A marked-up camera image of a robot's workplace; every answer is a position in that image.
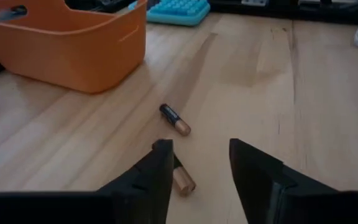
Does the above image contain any black copper Duracell battery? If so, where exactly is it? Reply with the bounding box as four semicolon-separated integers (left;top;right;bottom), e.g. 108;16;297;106
158;103;192;137
172;155;197;197

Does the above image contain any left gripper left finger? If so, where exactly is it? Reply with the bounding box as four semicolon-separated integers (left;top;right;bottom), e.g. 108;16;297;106
0;138;175;224

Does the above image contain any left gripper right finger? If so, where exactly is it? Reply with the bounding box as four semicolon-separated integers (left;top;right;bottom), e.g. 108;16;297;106
228;138;358;224

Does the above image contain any orange plastic bin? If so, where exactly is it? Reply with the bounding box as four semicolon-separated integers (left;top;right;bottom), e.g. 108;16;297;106
0;0;149;95

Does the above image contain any blue calculator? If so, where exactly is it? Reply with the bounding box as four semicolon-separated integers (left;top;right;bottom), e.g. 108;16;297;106
127;0;211;27

